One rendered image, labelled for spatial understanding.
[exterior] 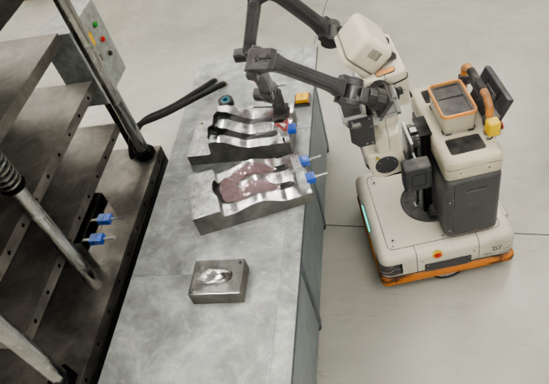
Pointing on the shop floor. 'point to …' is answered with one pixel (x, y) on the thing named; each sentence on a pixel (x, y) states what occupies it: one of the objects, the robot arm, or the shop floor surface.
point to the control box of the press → (71, 70)
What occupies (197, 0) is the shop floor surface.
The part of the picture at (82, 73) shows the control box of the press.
